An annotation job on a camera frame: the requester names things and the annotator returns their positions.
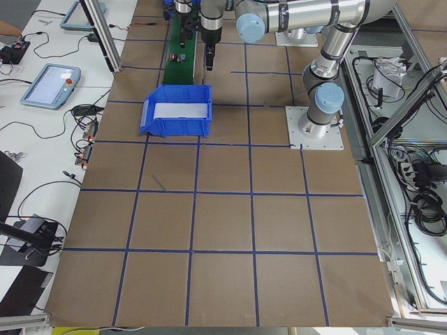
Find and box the person forearm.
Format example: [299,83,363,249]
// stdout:
[0,20,22,37]

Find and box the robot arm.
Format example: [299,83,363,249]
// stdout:
[199,0,395,139]
[163,1,323,49]

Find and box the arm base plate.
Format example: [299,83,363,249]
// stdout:
[285,106,344,151]
[275,29,318,47]

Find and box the blue bin left side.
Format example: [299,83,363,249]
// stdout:
[139,84,212,137]

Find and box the teach pendant far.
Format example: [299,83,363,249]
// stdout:
[59,1,93,31]

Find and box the green conveyor belt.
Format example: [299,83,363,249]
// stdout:
[163,17,197,84]

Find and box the red push button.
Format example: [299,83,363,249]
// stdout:
[169,53,186,63]

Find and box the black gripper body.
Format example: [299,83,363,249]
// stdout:
[201,27,222,61]
[175,10,195,38]

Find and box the white foam pad left bin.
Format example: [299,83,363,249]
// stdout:
[154,103,208,119]

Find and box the black power adapter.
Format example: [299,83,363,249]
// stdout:
[87,33,98,43]

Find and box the teach pendant near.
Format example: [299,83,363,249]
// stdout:
[20,64,82,110]

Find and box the aluminium frame post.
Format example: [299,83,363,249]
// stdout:
[80,0,122,73]

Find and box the teach pendant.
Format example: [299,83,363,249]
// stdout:
[20,64,82,110]
[59,1,93,31]

